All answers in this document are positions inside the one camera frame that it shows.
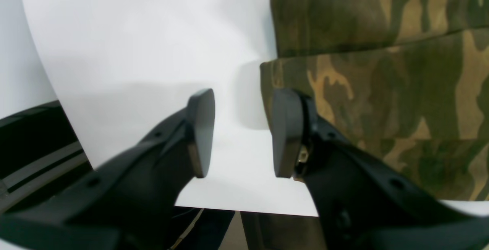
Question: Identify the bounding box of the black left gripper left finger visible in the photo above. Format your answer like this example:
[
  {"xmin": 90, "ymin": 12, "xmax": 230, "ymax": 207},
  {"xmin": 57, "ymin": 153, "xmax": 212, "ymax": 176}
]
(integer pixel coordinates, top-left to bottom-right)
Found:
[{"xmin": 1, "ymin": 89, "xmax": 215, "ymax": 250}]

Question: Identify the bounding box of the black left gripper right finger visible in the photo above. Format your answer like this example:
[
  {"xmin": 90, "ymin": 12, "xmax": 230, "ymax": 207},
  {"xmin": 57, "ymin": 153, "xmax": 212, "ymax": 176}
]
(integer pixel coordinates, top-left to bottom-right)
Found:
[{"xmin": 272, "ymin": 89, "xmax": 489, "ymax": 250}]

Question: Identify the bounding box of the camouflage t-shirt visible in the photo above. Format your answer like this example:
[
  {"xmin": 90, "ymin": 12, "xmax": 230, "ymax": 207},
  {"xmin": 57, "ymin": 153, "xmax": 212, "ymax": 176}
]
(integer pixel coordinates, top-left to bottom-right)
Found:
[{"xmin": 260, "ymin": 0, "xmax": 489, "ymax": 201}]

